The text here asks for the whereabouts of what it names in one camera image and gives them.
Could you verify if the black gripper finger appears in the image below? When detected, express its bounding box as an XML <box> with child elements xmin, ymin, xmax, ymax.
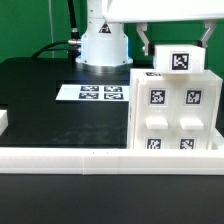
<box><xmin>196</xmin><ymin>20</ymin><xmax>216</xmax><ymax>48</ymax></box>
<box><xmin>136</xmin><ymin>23</ymin><xmax>154</xmax><ymax>56</ymax></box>

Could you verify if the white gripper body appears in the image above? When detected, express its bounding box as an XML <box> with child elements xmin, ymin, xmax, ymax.
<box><xmin>102</xmin><ymin>0</ymin><xmax>224</xmax><ymax>23</ymax></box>

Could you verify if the white cabinet top block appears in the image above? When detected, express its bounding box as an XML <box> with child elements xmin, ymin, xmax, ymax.
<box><xmin>153</xmin><ymin>45</ymin><xmax>205</xmax><ymax>74</ymax></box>

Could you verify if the white cabinet body box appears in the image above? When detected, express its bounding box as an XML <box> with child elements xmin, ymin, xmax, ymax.
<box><xmin>127</xmin><ymin>69</ymin><xmax>222</xmax><ymax>150</ymax></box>

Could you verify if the white cabinet door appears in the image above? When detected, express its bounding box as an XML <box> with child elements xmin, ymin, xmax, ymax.
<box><xmin>177</xmin><ymin>82</ymin><xmax>215</xmax><ymax>150</ymax></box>
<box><xmin>134</xmin><ymin>85</ymin><xmax>173</xmax><ymax>149</ymax></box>

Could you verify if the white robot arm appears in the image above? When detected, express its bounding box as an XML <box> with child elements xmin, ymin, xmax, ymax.
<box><xmin>76</xmin><ymin>0</ymin><xmax>224</xmax><ymax>74</ymax></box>

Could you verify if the white fiducial marker sheet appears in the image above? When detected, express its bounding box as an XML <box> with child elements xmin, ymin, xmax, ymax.
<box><xmin>56</xmin><ymin>84</ymin><xmax>129</xmax><ymax>102</ymax></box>

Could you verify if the black thick cable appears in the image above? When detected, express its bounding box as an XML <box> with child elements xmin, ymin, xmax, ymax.
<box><xmin>31</xmin><ymin>0</ymin><xmax>83</xmax><ymax>59</ymax></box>

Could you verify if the thin white cable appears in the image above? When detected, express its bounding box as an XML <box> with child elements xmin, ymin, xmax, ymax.
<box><xmin>48</xmin><ymin>0</ymin><xmax>55</xmax><ymax>59</ymax></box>

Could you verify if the white U-shaped boundary frame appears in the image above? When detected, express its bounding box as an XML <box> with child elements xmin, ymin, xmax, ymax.
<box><xmin>0</xmin><ymin>110</ymin><xmax>224</xmax><ymax>176</ymax></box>

